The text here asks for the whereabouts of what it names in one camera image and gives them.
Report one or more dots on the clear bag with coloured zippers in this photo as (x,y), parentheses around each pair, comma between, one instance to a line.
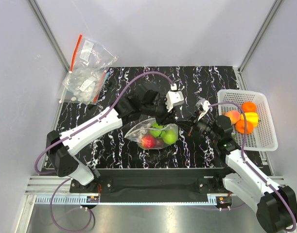
(83,85)

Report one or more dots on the dark purple plum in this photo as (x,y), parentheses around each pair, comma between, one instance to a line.
(159,143)

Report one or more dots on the clear bag with white dots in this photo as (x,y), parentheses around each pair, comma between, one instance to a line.
(136,133)

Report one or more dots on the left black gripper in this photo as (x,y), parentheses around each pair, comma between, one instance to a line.
(167,117)

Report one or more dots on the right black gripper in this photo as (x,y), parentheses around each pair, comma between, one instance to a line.
(194,123)

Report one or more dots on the orange fruit lower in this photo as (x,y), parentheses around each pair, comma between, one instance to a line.
(243,127)

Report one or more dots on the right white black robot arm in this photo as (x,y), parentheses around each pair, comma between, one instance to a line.
(275,206)

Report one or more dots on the white plastic basket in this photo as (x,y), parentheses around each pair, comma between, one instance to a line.
(263,137)

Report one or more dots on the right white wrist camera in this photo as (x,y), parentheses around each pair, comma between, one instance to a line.
(203,106)

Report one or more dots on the black marble pattern mat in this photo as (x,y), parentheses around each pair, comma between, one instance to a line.
(113,150)

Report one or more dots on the peach fruit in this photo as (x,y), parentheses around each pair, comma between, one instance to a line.
(234,116)

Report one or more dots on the green apple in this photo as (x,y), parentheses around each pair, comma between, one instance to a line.
(169,137)

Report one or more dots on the orange fruit top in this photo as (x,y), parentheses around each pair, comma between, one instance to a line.
(248,107)

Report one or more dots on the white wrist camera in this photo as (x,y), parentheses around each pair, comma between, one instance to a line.
(203,106)
(173,99)

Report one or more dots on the red yellow pomegranate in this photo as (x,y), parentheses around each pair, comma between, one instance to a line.
(148,142)

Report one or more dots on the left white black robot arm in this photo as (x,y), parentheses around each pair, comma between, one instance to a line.
(63,147)

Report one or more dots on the clear bag with red zipper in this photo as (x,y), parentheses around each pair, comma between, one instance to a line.
(91,54)

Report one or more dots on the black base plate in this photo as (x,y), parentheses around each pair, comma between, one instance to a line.
(155,185)

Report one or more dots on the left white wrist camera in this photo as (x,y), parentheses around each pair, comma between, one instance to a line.
(173,99)

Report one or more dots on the green bell pepper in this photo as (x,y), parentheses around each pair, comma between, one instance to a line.
(157,130)

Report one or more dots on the yellow bell pepper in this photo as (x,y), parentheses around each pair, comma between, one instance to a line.
(251,117)

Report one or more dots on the orange fruit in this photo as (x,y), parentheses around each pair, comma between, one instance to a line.
(248,107)
(243,127)

